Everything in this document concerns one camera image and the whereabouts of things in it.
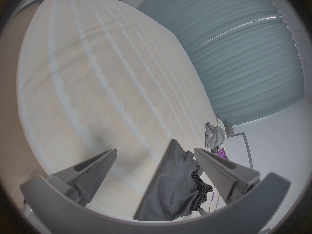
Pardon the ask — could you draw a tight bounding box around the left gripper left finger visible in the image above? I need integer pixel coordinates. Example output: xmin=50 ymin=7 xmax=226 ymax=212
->
xmin=47 ymin=148 xmax=117 ymax=207

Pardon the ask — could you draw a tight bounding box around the white printed pillow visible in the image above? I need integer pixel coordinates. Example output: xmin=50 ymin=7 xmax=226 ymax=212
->
xmin=216 ymin=116 xmax=229 ymax=155

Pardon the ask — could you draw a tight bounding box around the bed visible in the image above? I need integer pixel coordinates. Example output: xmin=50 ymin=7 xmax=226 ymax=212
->
xmin=17 ymin=0 xmax=253 ymax=220

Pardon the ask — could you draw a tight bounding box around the black T-shirt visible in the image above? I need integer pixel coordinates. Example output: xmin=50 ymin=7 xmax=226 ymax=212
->
xmin=133 ymin=139 xmax=214 ymax=222

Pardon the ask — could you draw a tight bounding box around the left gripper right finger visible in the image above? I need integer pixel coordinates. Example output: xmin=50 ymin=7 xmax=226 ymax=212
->
xmin=194 ymin=147 xmax=261 ymax=202

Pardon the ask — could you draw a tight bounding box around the grey garment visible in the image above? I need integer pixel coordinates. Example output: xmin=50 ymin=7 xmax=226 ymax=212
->
xmin=204 ymin=121 xmax=227 ymax=149

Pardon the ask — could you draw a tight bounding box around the blue-green curtain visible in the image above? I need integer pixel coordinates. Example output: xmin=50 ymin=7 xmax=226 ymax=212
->
xmin=188 ymin=16 xmax=305 ymax=126
xmin=137 ymin=0 xmax=281 ymax=54

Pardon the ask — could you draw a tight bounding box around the grey bedside table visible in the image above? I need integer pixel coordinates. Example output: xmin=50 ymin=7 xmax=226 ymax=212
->
xmin=219 ymin=118 xmax=234 ymax=135

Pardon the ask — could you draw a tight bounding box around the pile of clothes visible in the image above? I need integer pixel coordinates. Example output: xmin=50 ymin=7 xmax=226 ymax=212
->
xmin=212 ymin=145 xmax=229 ymax=160

